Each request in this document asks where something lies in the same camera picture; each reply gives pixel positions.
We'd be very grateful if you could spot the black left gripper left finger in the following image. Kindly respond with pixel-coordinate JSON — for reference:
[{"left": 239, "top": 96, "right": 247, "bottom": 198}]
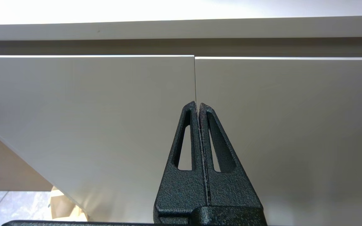
[{"left": 154, "top": 101, "right": 208, "bottom": 224}]

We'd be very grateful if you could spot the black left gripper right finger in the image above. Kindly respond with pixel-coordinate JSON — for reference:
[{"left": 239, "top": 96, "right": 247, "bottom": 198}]
[{"left": 199, "top": 103, "right": 263, "bottom": 208}]

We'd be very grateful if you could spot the brown paper bag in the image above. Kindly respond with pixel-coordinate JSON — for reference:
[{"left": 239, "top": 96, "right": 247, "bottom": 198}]
[{"left": 49, "top": 186, "right": 89, "bottom": 220}]

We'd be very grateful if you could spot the white sideboard cabinet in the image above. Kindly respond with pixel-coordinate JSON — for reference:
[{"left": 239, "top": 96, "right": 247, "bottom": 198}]
[{"left": 0, "top": 0, "right": 362, "bottom": 226}]

